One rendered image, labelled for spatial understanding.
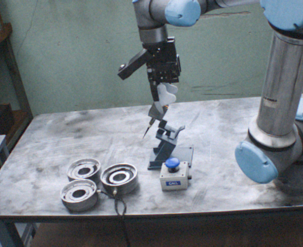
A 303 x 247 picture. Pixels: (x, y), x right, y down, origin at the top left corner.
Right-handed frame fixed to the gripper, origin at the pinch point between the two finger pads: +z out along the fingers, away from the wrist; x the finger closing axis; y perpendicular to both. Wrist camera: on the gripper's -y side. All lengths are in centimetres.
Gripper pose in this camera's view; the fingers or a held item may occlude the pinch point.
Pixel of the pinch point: (159, 106)
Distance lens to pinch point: 141.6
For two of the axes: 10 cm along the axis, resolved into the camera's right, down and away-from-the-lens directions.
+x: 1.4, -5.1, 8.5
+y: 9.7, -0.8, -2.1
